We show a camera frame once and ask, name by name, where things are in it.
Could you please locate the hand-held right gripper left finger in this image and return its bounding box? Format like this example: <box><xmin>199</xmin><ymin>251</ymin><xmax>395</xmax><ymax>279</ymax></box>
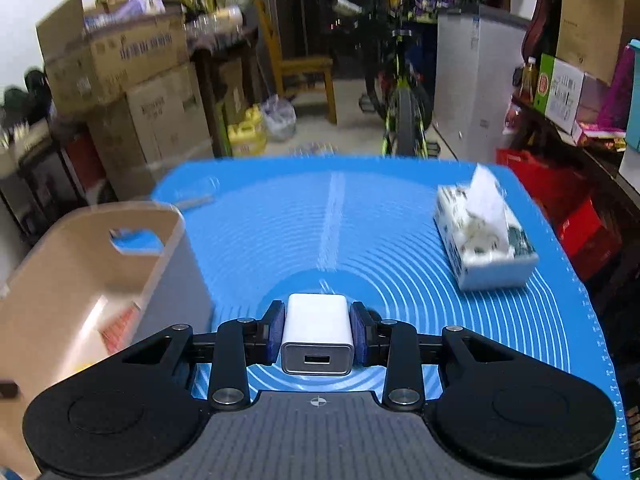
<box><xmin>122</xmin><ymin>300</ymin><xmax>287</xmax><ymax>409</ymax></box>

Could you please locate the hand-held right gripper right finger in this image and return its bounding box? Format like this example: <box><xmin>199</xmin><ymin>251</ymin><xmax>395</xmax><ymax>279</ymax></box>
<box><xmin>349</xmin><ymin>301</ymin><xmax>516</xmax><ymax>409</ymax></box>

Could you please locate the white charger block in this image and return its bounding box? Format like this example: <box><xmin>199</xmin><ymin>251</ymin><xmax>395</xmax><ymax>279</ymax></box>
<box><xmin>280</xmin><ymin>293</ymin><xmax>356</xmax><ymax>377</ymax></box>

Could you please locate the beige plastic storage bin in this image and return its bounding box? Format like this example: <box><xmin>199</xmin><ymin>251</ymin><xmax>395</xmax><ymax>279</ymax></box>
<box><xmin>0</xmin><ymin>202</ymin><xmax>217</xmax><ymax>480</ymax></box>

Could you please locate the blue silicone baking mat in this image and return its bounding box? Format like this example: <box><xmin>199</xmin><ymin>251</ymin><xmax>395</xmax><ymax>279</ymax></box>
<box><xmin>150</xmin><ymin>156</ymin><xmax>629</xmax><ymax>480</ymax></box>

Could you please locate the patterned tissue pack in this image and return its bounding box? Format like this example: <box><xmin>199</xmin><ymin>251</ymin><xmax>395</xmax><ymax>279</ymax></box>
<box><xmin>433</xmin><ymin>162</ymin><xmax>540</xmax><ymax>292</ymax></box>

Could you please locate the yellow plastic jug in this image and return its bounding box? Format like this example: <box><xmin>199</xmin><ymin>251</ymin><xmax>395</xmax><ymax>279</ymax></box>
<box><xmin>227</xmin><ymin>105</ymin><xmax>267</xmax><ymax>157</ymax></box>

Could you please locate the clear plastic bag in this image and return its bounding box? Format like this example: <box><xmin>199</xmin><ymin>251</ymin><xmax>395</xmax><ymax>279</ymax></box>
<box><xmin>262</xmin><ymin>95</ymin><xmax>297</xmax><ymax>142</ymax></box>

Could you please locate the large plain cardboard box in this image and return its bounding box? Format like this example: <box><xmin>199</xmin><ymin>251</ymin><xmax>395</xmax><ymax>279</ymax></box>
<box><xmin>87</xmin><ymin>62</ymin><xmax>217</xmax><ymax>201</ymax></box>

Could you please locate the black and green bicycle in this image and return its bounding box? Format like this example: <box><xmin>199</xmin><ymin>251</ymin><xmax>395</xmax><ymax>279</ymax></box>
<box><xmin>335</xmin><ymin>0</ymin><xmax>441</xmax><ymax>161</ymax></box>

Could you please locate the red gift bag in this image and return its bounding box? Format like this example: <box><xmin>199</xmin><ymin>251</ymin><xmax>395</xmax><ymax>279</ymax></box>
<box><xmin>496</xmin><ymin>147</ymin><xmax>624</xmax><ymax>281</ymax></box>

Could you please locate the wooden chair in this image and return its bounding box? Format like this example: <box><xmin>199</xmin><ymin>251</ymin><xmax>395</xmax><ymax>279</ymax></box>
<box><xmin>255</xmin><ymin>0</ymin><xmax>339</xmax><ymax>124</ymax></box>

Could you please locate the dark wooden table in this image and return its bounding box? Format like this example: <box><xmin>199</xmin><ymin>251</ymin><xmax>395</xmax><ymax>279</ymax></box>
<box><xmin>187</xmin><ymin>25</ymin><xmax>262</xmax><ymax>158</ymax></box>

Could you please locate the white chest freezer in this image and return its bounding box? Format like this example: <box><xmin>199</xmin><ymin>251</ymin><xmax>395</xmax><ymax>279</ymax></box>
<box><xmin>432</xmin><ymin>2</ymin><xmax>533</xmax><ymax>163</ymax></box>

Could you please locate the black utility cart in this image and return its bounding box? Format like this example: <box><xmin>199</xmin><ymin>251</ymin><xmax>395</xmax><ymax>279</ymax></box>
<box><xmin>0</xmin><ymin>125</ymin><xmax>108</xmax><ymax>247</ymax></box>

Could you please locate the dark wooden bench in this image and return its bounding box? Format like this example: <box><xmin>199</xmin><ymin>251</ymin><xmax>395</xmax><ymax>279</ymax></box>
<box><xmin>510</xmin><ymin>95</ymin><xmax>640</xmax><ymax>221</ymax></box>

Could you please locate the oil bottle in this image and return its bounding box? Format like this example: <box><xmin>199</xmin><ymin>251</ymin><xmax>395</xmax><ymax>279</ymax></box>
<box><xmin>519</xmin><ymin>57</ymin><xmax>539</xmax><ymax>104</ymax></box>

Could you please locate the green and white carton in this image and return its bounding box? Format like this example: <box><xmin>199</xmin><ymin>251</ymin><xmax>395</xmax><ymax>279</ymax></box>
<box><xmin>532</xmin><ymin>54</ymin><xmax>586</xmax><ymax>133</ymax></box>

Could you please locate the printed cardboard box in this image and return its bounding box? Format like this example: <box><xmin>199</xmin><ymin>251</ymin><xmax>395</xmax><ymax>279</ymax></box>
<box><xmin>36</xmin><ymin>0</ymin><xmax>191</xmax><ymax>107</ymax></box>

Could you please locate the pink gift bag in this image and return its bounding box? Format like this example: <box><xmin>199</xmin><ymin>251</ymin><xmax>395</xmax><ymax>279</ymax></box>
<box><xmin>597</xmin><ymin>45</ymin><xmax>634</xmax><ymax>131</ymax></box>

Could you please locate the brown paper bag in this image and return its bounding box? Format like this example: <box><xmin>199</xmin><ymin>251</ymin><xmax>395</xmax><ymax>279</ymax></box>
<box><xmin>555</xmin><ymin>0</ymin><xmax>629</xmax><ymax>86</ymax></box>

